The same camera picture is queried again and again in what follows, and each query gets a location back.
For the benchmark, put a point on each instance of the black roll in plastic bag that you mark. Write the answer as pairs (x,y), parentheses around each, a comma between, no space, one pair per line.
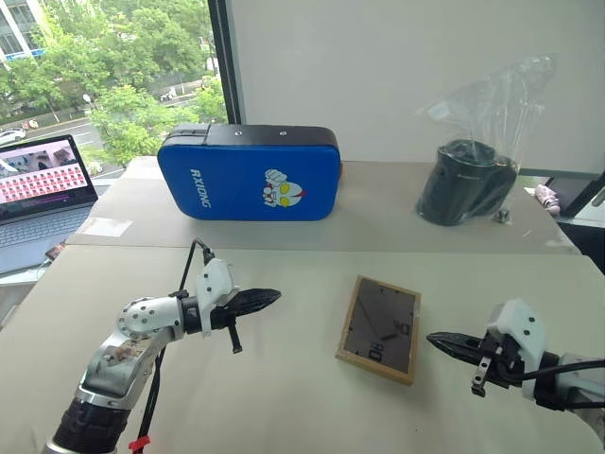
(501,99)

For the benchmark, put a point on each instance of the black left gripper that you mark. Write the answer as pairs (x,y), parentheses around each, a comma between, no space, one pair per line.
(222,316)

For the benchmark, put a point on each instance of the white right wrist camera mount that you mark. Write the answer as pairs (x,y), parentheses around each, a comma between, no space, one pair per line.
(520,326)

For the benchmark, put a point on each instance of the blue kick pad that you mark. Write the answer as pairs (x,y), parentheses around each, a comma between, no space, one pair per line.
(246,175)

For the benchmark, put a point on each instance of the grey open laptop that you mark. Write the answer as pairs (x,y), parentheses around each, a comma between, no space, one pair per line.
(42,189)

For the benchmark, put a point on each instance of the small pink item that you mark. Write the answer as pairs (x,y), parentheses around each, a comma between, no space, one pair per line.
(548,197)

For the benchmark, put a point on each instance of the black cylindrical device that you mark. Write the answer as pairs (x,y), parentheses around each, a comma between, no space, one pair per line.
(465,184)

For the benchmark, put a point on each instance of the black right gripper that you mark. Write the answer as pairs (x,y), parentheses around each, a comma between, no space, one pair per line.
(502,365)

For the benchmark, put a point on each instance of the black window frame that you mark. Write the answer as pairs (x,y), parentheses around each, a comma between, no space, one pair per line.
(226,61)

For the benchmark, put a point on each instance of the wooden picture frame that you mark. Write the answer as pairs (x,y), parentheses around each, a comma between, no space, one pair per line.
(378,326)

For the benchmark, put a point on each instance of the black side desk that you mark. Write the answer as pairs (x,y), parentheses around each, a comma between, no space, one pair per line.
(583,194)

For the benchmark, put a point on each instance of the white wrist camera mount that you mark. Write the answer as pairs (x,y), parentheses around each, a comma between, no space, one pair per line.
(520,326)
(213,286)

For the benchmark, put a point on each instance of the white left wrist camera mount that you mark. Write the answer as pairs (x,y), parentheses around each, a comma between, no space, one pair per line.
(213,286)

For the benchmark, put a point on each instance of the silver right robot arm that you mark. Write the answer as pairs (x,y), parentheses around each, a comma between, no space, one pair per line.
(582,392)

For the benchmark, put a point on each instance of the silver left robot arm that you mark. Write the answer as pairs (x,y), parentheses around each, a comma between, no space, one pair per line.
(142,322)

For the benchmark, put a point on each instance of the small metal clip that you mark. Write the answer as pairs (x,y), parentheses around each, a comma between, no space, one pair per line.
(502,216)

